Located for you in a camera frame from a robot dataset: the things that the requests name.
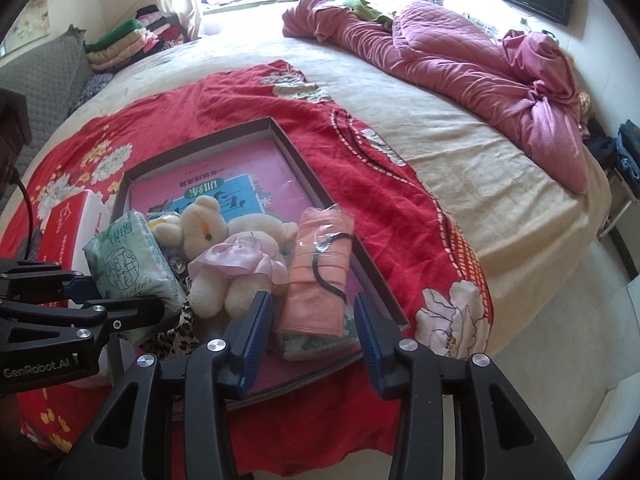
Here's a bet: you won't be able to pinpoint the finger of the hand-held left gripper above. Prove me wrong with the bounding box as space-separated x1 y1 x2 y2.
0 295 166 358
0 257 102 307

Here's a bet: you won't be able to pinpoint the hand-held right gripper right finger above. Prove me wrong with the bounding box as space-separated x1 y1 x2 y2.
354 291 576 480

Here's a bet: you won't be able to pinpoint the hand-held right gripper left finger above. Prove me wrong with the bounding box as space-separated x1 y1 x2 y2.
52 290 275 480

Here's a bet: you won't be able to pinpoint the green tissue pack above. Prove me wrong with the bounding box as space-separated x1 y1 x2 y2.
82 210 188 343

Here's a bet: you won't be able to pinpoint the pink towel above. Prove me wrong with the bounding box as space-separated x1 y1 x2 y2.
275 205 358 361

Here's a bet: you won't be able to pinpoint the cream teddy bear pink dress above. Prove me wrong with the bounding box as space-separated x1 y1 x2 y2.
150 195 299 320

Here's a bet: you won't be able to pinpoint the dark shallow cardboard box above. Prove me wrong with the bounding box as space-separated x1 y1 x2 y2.
107 116 415 411

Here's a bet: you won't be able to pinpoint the leopard print cloth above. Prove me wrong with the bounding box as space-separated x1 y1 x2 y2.
137 247 201 361

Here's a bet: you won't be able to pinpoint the red and white tissue box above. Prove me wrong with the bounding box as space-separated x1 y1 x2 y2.
32 190 113 273

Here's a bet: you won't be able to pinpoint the pink picture book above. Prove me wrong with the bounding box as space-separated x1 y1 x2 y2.
127 140 371 401

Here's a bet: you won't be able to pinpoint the dark patterned pillow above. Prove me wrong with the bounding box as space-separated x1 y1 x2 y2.
70 72 115 113

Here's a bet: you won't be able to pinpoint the grey quilted headboard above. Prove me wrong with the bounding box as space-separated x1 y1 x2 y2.
0 25 96 136

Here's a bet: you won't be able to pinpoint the bed with beige sheet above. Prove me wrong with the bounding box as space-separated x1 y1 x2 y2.
0 0 613 361

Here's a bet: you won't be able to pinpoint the red floral blanket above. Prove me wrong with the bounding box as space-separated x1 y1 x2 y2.
0 59 496 461

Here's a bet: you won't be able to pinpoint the stack of folded blankets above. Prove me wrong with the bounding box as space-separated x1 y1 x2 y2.
84 5 188 73

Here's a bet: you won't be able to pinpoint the pink quilt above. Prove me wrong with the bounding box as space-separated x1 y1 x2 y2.
281 0 593 195

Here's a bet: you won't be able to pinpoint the green window seat cushion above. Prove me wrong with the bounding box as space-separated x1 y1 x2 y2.
202 0 281 13

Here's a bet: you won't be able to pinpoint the yellow knitted cloth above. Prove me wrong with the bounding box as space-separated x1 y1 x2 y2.
577 90 593 133

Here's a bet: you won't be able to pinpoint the blue denim clothes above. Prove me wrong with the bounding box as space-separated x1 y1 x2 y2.
615 120 640 186

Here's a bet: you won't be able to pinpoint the green cloth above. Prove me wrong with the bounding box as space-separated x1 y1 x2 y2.
342 0 396 23

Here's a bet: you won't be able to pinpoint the black cable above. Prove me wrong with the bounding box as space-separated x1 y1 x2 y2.
10 172 38 261

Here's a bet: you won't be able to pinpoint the floral wall painting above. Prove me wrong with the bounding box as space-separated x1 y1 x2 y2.
0 0 51 56

